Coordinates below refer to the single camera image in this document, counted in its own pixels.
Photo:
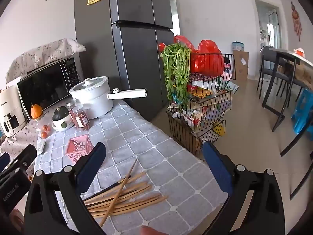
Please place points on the small orange fruit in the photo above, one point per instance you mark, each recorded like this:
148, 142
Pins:
44, 134
46, 128

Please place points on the cream white kitchen appliance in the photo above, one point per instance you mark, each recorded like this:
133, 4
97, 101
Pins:
12, 102

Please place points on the blue plastic stool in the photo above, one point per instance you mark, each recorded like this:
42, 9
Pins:
302, 117

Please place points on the floral grey cover cloth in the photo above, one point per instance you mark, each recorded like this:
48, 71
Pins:
49, 51

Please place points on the glass door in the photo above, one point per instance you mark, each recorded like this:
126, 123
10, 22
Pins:
271, 24

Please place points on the light blue box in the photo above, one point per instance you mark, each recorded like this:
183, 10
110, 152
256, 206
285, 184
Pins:
238, 46

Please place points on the brown cardboard box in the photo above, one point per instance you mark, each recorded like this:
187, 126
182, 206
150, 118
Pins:
240, 64

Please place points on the clear jar red contents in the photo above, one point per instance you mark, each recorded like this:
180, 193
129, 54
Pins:
80, 117
70, 109

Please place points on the large orange fruit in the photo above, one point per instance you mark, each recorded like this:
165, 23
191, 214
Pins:
36, 111

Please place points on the white remote control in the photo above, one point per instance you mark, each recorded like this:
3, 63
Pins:
40, 146

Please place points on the small red plastic bag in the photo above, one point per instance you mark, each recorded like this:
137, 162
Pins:
182, 40

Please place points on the large red plastic bag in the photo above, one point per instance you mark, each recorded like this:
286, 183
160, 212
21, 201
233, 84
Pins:
207, 61

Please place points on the black framed dining table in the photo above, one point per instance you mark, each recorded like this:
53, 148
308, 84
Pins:
291, 55

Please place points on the black chair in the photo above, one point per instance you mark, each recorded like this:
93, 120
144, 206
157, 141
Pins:
269, 71

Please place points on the pink perforated utensil holder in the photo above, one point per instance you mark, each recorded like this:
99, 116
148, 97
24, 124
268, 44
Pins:
78, 149

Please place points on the small white cooker dark lid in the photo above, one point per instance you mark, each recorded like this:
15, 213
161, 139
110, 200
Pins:
62, 122

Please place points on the black microwave oven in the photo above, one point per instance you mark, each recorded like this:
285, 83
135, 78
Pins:
44, 85

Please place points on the red hanging wall decoration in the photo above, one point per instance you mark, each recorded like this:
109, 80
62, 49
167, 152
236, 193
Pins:
296, 22

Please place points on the floral pink tablecloth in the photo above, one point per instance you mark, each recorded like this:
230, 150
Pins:
24, 132

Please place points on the dark grey refrigerator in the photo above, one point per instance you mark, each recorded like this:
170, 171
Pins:
134, 53

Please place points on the orange box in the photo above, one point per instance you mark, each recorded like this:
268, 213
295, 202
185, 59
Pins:
299, 52

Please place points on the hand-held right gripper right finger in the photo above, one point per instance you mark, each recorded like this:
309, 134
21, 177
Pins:
217, 166

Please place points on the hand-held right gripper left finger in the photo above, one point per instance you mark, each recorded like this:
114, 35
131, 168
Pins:
91, 166

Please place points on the person's right hand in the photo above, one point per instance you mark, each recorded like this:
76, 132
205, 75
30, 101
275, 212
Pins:
150, 231

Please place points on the bunch of green vegetables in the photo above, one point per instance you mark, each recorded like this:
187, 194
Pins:
176, 71

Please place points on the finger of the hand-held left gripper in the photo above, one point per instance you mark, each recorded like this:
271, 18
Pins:
27, 155
4, 160

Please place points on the bunch of wooden chopsticks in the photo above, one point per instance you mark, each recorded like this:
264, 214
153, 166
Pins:
127, 195

